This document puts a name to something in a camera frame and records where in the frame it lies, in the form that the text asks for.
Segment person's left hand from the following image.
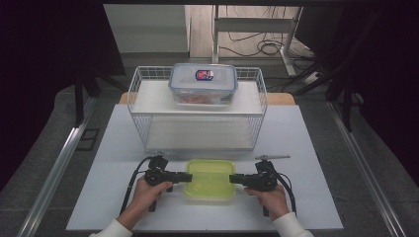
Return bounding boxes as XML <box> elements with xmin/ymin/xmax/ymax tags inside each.
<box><xmin>125</xmin><ymin>177</ymin><xmax>175</xmax><ymax>222</ymax></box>

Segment aluminium rail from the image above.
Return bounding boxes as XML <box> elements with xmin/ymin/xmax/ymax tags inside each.
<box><xmin>327</xmin><ymin>100</ymin><xmax>408</xmax><ymax>237</ymax></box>
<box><xmin>16</xmin><ymin>97</ymin><xmax>97</xmax><ymax>237</ymax></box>

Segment black metal stand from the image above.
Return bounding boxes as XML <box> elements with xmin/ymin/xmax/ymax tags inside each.
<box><xmin>324</xmin><ymin>82</ymin><xmax>365</xmax><ymax>133</ymax></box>
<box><xmin>73</xmin><ymin>73</ymin><xmax>102</xmax><ymax>128</ymax></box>

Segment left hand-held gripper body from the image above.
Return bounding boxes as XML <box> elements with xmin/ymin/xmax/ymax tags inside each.
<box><xmin>143</xmin><ymin>151</ymin><xmax>176</xmax><ymax>212</ymax></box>

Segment white cabinet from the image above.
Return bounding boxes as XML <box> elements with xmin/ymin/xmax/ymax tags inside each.
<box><xmin>103</xmin><ymin>3</ymin><xmax>191</xmax><ymax>54</ymax></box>

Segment yellow-green plastic container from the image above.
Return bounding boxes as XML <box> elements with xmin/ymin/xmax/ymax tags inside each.
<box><xmin>183</xmin><ymin>159</ymin><xmax>237</xmax><ymax>200</ymax></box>

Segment dark curtain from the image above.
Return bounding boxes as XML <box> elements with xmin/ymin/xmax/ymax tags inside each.
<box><xmin>294</xmin><ymin>5</ymin><xmax>419</xmax><ymax>187</ymax></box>
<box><xmin>0</xmin><ymin>0</ymin><xmax>126</xmax><ymax>193</ymax></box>

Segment clear plastic food container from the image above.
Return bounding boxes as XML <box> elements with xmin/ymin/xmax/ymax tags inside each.
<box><xmin>168</xmin><ymin>62</ymin><xmax>239</xmax><ymax>107</ymax></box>

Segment black floor cables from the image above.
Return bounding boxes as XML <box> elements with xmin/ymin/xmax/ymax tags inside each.
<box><xmin>218</xmin><ymin>4</ymin><xmax>317</xmax><ymax>64</ymax></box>

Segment person's right hand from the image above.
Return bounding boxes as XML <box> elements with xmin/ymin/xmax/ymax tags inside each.
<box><xmin>245</xmin><ymin>184</ymin><xmax>292</xmax><ymax>221</ymax></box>

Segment white wire shelf rack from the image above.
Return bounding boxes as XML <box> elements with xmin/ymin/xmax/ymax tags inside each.
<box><xmin>126</xmin><ymin>65</ymin><xmax>269</xmax><ymax>154</ymax></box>

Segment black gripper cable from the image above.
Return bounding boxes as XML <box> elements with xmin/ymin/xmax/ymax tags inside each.
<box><xmin>119</xmin><ymin>155</ymin><xmax>154</xmax><ymax>215</ymax></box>
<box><xmin>268</xmin><ymin>162</ymin><xmax>297</xmax><ymax>217</ymax></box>

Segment white power strip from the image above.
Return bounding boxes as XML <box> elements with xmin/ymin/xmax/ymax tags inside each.
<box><xmin>301</xmin><ymin>70</ymin><xmax>321</xmax><ymax>85</ymax></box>

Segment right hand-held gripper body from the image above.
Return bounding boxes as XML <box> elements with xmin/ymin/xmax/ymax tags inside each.
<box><xmin>243</xmin><ymin>154</ymin><xmax>292</xmax><ymax>218</ymax></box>

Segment white metal desk frame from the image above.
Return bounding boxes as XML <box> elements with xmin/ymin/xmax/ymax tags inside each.
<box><xmin>211</xmin><ymin>4</ymin><xmax>304</xmax><ymax>77</ymax></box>

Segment wooden board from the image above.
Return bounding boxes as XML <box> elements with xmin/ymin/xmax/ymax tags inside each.
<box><xmin>119</xmin><ymin>92</ymin><xmax>296</xmax><ymax>107</ymax></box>

